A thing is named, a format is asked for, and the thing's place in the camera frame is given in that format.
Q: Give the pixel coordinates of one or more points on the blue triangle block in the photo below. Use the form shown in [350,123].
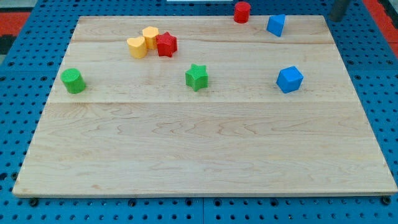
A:
[275,24]

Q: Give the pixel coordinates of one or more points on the green star block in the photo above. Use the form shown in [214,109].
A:
[196,77]

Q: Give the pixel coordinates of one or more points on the wooden board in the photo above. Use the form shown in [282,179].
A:
[137,130]

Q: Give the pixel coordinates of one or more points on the red star block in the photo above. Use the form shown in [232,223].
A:
[166,44]

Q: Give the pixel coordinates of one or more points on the yellow heart block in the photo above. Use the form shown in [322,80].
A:
[137,47]

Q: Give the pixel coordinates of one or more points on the yellow hexagon block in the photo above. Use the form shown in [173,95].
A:
[150,33]

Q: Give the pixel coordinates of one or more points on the blue cube block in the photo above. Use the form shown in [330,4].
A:
[289,79]

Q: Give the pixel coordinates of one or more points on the red cylinder block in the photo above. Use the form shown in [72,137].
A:
[241,12]

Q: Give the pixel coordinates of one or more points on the green cylinder block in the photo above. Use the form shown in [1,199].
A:
[73,80]

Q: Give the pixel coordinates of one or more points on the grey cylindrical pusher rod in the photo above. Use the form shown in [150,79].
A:
[338,10]

